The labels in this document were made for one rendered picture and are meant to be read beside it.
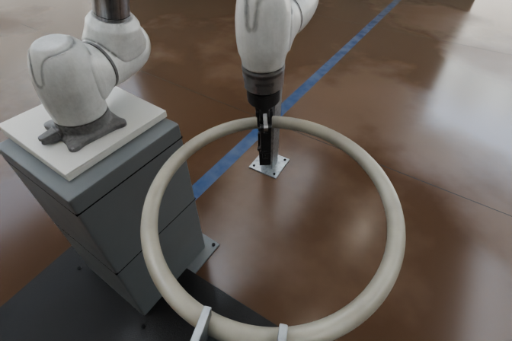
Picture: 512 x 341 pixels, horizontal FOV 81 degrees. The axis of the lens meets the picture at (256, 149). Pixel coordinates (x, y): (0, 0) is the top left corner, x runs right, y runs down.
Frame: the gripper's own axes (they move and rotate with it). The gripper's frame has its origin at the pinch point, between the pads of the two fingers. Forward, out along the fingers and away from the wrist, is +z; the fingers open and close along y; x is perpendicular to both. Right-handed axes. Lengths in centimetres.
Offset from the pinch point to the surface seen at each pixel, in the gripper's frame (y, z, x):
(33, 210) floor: -45, 86, -130
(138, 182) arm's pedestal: -4.4, 16.4, -39.7
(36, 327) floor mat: 18, 81, -97
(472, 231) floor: -17, 92, 113
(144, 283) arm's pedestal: 9, 63, -49
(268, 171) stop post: -67, 91, 7
